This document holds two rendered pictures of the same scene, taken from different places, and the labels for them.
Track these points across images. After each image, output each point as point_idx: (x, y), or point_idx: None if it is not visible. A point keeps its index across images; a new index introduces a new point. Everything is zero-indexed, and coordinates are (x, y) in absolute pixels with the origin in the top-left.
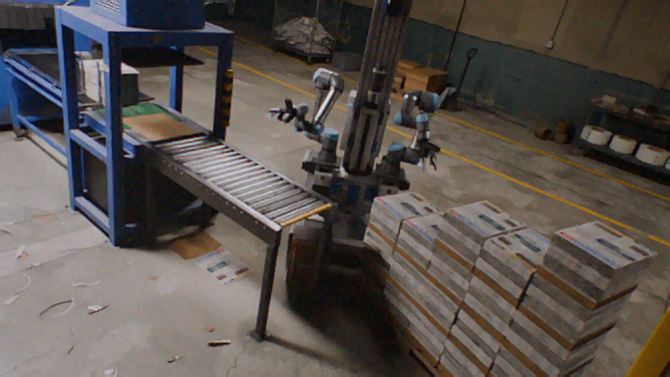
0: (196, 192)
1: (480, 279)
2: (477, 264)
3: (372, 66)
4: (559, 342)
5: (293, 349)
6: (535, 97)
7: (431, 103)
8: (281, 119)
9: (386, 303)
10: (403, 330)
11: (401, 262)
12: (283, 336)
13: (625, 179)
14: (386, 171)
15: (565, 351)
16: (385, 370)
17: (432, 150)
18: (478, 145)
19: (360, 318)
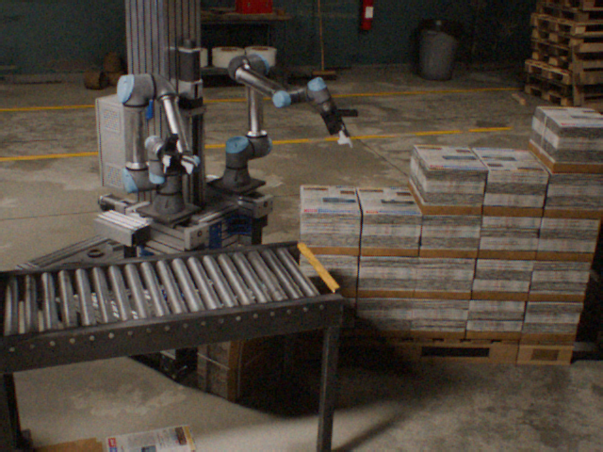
0: (159, 346)
1: (494, 215)
2: (486, 202)
3: (174, 46)
4: (591, 217)
5: (365, 441)
6: (53, 35)
7: (263, 67)
8: (195, 165)
9: (366, 325)
10: (404, 336)
11: (377, 264)
12: (338, 442)
13: (226, 95)
14: (240, 182)
15: (596, 221)
16: (430, 383)
17: (351, 116)
18: (61, 129)
19: (341, 368)
